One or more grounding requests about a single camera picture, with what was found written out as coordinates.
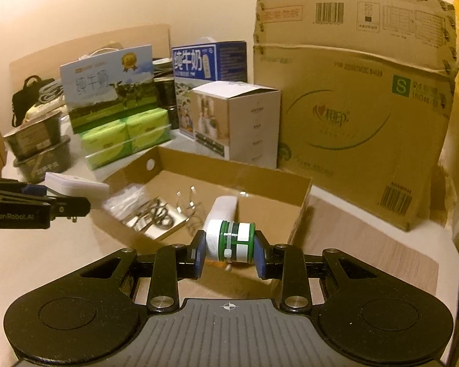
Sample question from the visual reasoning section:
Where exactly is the blue milk carton box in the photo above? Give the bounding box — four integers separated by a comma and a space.
171, 40, 249, 140

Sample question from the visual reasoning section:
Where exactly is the beige wooden board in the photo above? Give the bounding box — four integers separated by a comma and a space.
9, 23, 173, 85

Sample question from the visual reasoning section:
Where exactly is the brown wood-grain table mat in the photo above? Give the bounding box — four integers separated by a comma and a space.
291, 194, 441, 299

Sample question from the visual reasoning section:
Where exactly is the large cardboard box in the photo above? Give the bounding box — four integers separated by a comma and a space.
252, 0, 458, 232

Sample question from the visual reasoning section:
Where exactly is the beige humidifier box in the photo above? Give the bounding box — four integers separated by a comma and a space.
191, 82, 283, 161

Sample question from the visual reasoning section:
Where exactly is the green tissue pack bundle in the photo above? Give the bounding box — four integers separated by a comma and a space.
79, 107, 173, 171

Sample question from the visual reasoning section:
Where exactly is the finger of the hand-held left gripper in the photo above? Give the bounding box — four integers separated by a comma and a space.
0, 178, 47, 199
41, 197, 92, 221

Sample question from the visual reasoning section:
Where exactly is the green cow milk box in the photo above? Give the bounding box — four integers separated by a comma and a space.
59, 44, 156, 135

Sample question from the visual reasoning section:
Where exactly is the shallow cardboard tray box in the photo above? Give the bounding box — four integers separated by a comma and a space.
89, 145, 315, 255

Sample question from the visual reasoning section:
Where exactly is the clear plastic bag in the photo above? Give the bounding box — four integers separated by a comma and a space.
103, 185, 154, 223

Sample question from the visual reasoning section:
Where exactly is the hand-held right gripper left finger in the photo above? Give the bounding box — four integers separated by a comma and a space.
80, 230, 208, 315

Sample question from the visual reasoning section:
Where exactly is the leopard pattern lanyard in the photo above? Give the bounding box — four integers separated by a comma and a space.
132, 198, 175, 231

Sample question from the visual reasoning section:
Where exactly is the dark packaged box stack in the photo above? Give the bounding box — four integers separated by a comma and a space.
152, 76, 177, 130

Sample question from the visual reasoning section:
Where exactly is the white square plug-in device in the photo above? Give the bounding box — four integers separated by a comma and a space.
45, 172, 111, 200

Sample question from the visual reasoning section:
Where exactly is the black white patterned bag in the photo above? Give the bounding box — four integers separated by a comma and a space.
37, 80, 68, 105

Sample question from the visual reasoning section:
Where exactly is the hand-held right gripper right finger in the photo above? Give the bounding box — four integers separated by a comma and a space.
252, 230, 372, 313

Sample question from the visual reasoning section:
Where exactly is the green white pill bottle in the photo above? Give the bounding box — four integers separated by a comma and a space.
205, 218, 258, 265

